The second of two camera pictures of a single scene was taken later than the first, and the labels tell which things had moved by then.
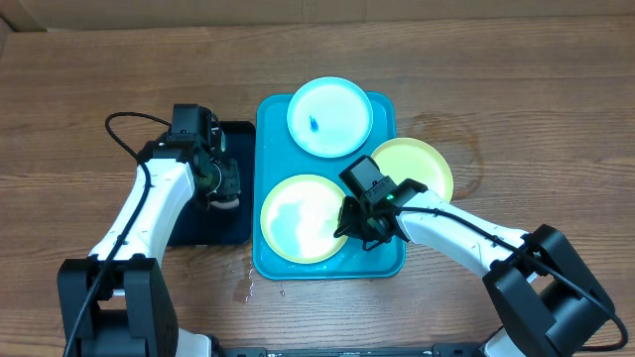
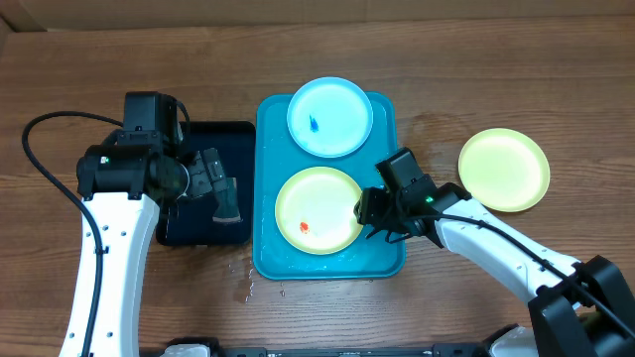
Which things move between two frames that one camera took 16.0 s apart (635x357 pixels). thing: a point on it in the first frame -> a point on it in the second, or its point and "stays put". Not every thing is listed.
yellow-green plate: [300, 217] -> [504, 170]
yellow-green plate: [407, 158] -> [316, 210]
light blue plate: [329, 117] stays put
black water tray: [207, 225] stays put
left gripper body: [229, 179] -> [202, 182]
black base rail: [449, 350] stays put
